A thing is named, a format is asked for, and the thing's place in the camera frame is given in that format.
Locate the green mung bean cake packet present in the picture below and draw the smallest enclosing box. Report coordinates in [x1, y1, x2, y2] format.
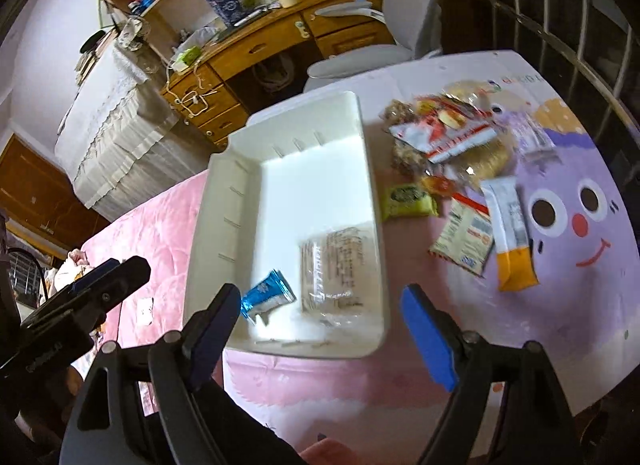
[382, 183, 438, 221]

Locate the red white large snack bag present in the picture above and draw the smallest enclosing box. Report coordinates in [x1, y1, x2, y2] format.
[388, 110, 498, 164]

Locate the orange candy wrapper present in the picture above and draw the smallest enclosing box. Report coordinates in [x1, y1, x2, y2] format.
[420, 174, 458, 198]

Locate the blue snack packet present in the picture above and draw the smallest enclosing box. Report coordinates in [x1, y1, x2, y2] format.
[240, 270, 296, 324]

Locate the beige red snack sachet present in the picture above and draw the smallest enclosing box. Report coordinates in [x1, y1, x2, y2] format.
[428, 193, 494, 277]

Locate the clear wrapped cracker pack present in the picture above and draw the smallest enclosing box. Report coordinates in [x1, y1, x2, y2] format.
[299, 223, 378, 318]

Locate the white orange snack bar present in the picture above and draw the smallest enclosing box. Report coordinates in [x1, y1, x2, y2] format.
[480, 177, 538, 292]

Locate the cartoon printed bed sheet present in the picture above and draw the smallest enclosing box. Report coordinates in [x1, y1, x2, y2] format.
[84, 51, 639, 463]

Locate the white plastic storage bin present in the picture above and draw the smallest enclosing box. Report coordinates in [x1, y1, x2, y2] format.
[183, 91, 390, 359]

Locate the yellow noodle cake bag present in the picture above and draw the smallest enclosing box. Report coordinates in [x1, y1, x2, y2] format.
[450, 138, 512, 190]

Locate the brown granola clear bag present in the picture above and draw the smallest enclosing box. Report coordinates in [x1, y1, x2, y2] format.
[392, 139, 432, 178]

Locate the white lace covered cabinet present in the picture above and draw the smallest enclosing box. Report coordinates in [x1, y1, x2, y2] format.
[54, 42, 214, 222]

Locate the brown nut cluster bag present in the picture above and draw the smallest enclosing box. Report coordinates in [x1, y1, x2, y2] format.
[381, 99, 426, 136]

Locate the grey office chair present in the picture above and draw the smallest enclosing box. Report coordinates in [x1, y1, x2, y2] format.
[302, 0, 413, 92]

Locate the blue paper gift bag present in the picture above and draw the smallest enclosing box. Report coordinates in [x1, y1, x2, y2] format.
[206, 0, 245, 27]

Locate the wooden desk with drawers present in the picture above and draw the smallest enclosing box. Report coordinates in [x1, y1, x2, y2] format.
[160, 0, 393, 147]

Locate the metal bed rail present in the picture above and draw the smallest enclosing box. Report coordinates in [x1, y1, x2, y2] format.
[477, 0, 639, 151]

